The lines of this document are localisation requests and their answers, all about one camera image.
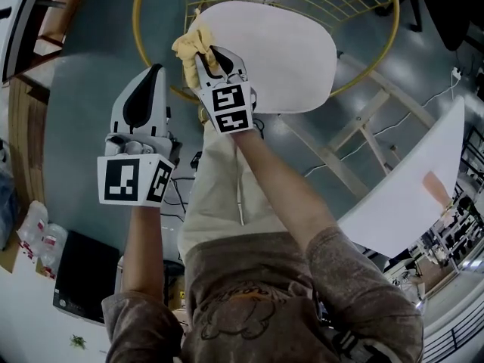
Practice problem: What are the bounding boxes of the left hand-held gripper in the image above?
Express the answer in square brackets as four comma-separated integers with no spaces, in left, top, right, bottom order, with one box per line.
[97,64,182,207]

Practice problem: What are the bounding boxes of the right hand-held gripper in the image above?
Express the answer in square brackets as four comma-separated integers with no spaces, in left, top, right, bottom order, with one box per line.
[194,45,259,135]

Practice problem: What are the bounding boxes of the yellow wiping cloth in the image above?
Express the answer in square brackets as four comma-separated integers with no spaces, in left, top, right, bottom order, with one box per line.
[172,8,220,89]

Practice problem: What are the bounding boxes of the yellow wire chair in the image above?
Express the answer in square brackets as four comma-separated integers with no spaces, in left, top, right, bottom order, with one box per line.
[132,0,401,105]

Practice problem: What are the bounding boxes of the person's right forearm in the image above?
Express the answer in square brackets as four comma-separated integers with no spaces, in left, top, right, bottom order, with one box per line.
[230,129,340,259]

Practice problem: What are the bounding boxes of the person's left forearm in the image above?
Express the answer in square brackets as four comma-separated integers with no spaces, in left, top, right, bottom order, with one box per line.
[120,202,167,302]

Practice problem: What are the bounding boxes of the person's beige trousers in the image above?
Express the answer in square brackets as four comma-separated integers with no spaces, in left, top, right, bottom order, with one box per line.
[177,119,299,264]

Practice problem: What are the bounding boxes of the wooden plank platform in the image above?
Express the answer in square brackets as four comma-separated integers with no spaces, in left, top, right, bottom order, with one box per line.
[7,77,50,203]

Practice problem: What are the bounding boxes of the white cabinet with wooden shelves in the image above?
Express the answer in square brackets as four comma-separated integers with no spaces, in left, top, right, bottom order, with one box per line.
[0,0,95,85]

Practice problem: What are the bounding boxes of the shrink-wrapped water bottle pack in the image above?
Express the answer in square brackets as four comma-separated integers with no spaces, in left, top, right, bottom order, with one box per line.
[17,200,69,279]

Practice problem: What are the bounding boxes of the black computer case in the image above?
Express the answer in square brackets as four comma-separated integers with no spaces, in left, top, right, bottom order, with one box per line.
[52,229,122,324]

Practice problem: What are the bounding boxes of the brown cardboard box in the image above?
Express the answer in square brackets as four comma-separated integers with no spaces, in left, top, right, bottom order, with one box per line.
[166,274,188,309]

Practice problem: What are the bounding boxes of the person's brown printed shirt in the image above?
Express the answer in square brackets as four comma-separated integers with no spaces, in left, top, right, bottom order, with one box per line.
[101,225,424,363]

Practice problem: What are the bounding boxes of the pink-orange bottle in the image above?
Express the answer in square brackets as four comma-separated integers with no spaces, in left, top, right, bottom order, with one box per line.
[422,170,458,217]

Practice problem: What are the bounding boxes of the white oval table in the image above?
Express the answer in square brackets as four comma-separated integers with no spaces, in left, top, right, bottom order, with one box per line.
[381,126,484,306]

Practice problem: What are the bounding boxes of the black mezzanine railing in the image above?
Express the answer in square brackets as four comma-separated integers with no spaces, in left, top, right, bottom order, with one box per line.
[423,315,484,363]

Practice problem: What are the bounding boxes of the wooden table leg frame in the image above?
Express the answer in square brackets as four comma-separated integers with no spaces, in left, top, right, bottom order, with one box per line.
[279,53,439,200]

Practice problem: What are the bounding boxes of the white backpack strap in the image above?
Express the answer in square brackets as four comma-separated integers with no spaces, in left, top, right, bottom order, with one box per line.
[332,327,383,363]

